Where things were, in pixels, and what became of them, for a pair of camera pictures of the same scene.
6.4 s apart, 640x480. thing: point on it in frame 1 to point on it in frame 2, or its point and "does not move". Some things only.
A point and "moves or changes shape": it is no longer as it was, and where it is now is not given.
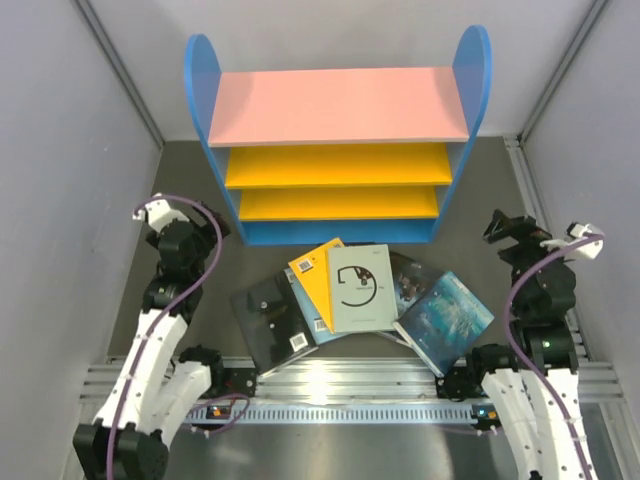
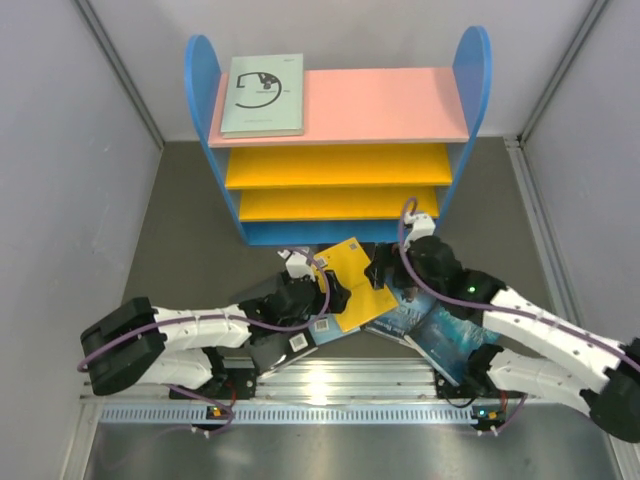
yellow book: (312, 272) moves or changes shape
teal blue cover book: (444, 323) does not move
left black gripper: (208, 231) to (338, 295)
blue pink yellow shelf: (329, 156) does not move
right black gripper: (522, 228) to (388, 254)
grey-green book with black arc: (362, 289) to (264, 96)
